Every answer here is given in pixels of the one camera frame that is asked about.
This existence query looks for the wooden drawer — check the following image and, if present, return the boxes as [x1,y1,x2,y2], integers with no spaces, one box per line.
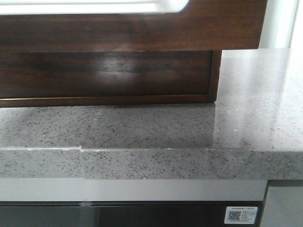
[0,0,267,52]
[0,51,213,98]

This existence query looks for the white drawer handle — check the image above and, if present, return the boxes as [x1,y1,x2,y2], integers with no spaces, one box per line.
[0,0,189,15]

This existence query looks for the dark wooden drawer cabinet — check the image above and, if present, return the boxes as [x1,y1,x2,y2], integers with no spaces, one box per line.
[0,51,222,107]

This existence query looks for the white QR code sticker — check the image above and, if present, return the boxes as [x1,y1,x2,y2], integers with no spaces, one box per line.
[224,206,258,225]

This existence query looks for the white curtain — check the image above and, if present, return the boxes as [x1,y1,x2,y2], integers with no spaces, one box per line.
[259,0,303,51]

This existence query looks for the black oven front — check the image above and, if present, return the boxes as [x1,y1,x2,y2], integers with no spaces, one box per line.
[0,201,263,227]

